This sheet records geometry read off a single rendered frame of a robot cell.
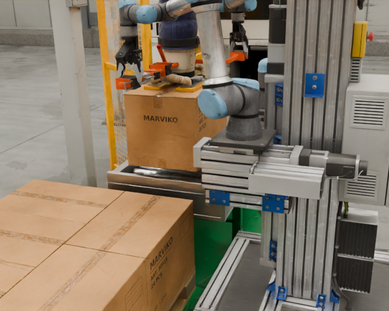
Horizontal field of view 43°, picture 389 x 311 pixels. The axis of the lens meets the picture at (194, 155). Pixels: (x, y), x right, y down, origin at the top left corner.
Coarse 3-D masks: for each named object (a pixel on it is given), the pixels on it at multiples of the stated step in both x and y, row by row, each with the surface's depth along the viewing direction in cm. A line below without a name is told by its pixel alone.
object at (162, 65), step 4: (152, 64) 251; (156, 64) 258; (160, 64) 257; (164, 64) 256; (168, 64) 256; (156, 68) 250; (160, 68) 250; (164, 68) 249; (168, 68) 253; (164, 72) 250; (168, 72) 252; (164, 76) 250
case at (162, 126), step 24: (144, 96) 258; (168, 96) 254; (192, 96) 252; (144, 120) 262; (168, 120) 258; (192, 120) 253; (216, 120) 289; (144, 144) 267; (168, 144) 262; (192, 144) 258; (168, 168) 267; (192, 168) 262
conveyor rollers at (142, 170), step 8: (136, 168) 303; (144, 168) 309; (152, 168) 308; (160, 168) 306; (200, 168) 306; (160, 176) 297; (168, 176) 295; (176, 176) 293; (184, 176) 292; (192, 176) 291; (200, 176) 290
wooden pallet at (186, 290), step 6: (192, 270) 270; (192, 276) 271; (186, 282) 263; (192, 282) 272; (180, 288) 255; (186, 288) 264; (192, 288) 273; (180, 294) 266; (186, 294) 265; (174, 300) 247; (180, 300) 266; (186, 300) 266; (174, 306) 261; (180, 306) 261
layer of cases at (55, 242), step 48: (48, 192) 274; (96, 192) 273; (0, 240) 225; (48, 240) 224; (96, 240) 223; (144, 240) 222; (192, 240) 266; (0, 288) 190; (48, 288) 189; (96, 288) 188; (144, 288) 211
